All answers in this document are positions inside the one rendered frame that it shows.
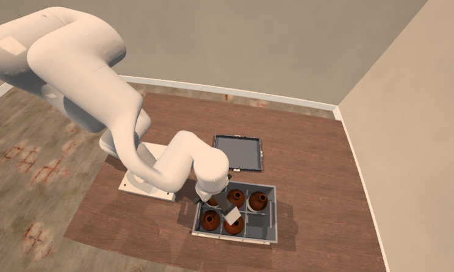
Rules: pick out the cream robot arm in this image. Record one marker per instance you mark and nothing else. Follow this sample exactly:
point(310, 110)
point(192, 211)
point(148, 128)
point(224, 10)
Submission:
point(70, 68)

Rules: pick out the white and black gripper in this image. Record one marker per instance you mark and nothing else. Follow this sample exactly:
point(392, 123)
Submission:
point(203, 196)

